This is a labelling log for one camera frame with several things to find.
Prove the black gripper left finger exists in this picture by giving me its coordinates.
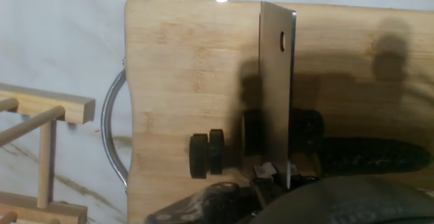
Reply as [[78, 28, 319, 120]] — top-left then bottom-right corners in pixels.
[[145, 162, 289, 224]]

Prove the thin cucumber slice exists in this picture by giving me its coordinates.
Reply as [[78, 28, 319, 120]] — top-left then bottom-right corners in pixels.
[[189, 132, 210, 180]]

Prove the long cucumber piece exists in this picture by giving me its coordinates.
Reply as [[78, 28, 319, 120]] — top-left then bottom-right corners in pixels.
[[317, 136, 434, 178]]

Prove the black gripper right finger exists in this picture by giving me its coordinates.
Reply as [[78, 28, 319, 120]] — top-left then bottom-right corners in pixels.
[[290, 164, 302, 186]]

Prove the wooden peg knife rack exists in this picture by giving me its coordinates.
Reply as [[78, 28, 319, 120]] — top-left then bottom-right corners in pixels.
[[0, 83, 96, 224]]

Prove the steel cleaver with metal handle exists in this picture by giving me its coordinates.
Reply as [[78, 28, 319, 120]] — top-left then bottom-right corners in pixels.
[[258, 1, 297, 190]]

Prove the wooden cutting board metal handle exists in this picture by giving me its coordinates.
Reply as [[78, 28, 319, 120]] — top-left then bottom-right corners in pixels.
[[100, 0, 434, 224]]

